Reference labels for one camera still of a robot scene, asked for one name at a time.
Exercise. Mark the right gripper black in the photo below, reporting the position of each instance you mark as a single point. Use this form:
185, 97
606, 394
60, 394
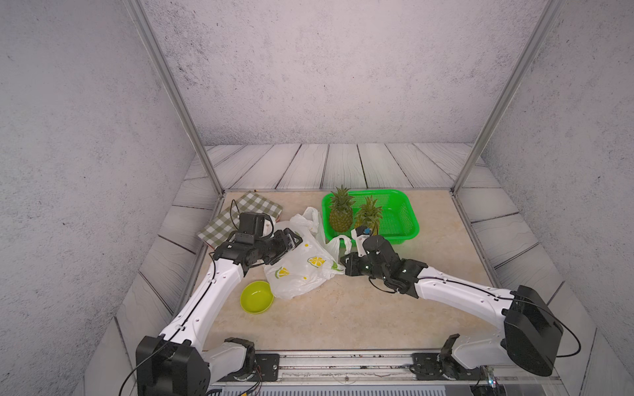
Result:
351, 267

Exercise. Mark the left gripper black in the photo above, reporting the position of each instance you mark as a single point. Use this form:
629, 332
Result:
284, 247

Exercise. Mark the white plastic bag lemon print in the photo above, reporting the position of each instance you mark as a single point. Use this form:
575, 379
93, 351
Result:
312, 263

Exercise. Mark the pineapple front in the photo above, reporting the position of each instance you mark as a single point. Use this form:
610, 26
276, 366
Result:
369, 215

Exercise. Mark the pineapple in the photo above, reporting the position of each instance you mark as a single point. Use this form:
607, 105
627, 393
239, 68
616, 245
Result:
369, 215
341, 210

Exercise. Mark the pineapple back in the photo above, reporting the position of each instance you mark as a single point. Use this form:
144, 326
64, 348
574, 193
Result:
341, 210

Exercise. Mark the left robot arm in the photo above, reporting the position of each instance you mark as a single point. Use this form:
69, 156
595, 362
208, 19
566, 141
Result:
174, 362

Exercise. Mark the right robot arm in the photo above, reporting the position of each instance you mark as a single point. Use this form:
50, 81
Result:
526, 334

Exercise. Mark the lime green bowl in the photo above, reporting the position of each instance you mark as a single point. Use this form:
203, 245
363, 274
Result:
257, 297

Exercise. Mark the green checkered cloth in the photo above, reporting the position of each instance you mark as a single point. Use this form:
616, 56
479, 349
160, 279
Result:
227, 221

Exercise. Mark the green plastic basket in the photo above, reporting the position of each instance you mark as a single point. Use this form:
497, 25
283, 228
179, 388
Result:
399, 222

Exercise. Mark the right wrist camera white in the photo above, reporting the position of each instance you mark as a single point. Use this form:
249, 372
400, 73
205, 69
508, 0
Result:
359, 235

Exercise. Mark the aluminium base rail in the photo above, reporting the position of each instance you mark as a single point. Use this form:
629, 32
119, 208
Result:
399, 372

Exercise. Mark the left metal frame post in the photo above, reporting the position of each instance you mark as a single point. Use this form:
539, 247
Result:
142, 24

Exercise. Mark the metal frame post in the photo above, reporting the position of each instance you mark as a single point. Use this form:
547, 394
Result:
142, 24
529, 53

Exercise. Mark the right metal frame post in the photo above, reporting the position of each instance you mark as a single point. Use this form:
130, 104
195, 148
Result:
529, 53

